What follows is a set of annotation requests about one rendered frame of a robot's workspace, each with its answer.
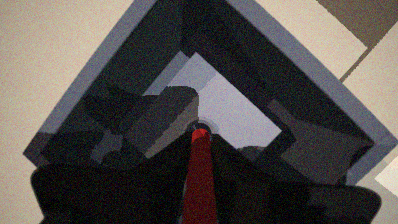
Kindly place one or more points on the red peg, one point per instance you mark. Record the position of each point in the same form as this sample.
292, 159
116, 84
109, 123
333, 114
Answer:
199, 201

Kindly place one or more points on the dark grey open box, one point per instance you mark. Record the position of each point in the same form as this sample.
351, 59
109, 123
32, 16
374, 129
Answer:
328, 135

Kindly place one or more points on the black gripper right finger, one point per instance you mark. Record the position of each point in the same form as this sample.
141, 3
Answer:
245, 194

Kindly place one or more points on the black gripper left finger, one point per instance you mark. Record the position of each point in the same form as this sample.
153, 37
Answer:
149, 193

